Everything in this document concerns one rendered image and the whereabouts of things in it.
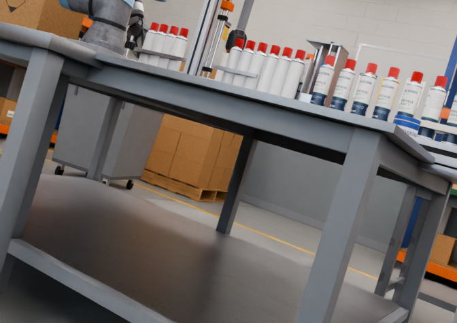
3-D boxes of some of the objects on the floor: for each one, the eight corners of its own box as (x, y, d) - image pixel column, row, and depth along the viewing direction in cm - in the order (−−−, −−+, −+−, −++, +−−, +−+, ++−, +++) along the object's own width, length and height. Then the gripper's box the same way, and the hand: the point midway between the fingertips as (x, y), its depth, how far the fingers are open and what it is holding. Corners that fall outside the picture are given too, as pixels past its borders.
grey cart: (84, 172, 513) (112, 77, 511) (143, 192, 501) (173, 95, 500) (35, 173, 426) (69, 58, 424) (105, 196, 414) (140, 79, 412)
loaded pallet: (228, 202, 627) (262, 90, 625) (196, 201, 551) (235, 73, 549) (145, 173, 675) (177, 68, 673) (107, 168, 599) (142, 50, 597)
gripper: (150, 15, 234) (157, 59, 229) (134, 22, 238) (140, 66, 233) (138, 8, 226) (145, 54, 221) (122, 15, 230) (128, 60, 225)
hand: (138, 55), depth 225 cm, fingers closed, pressing on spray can
